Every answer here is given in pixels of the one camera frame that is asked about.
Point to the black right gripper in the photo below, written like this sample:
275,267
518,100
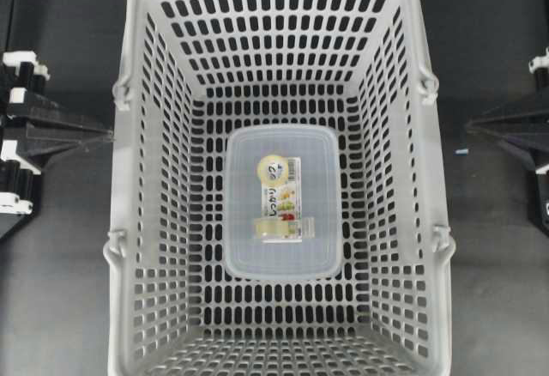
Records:
522,129

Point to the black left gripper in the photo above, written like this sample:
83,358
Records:
25,146

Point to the grey plastic shopping basket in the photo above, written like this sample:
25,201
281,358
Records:
194,71

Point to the clear plastic food container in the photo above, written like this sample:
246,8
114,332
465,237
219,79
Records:
282,211

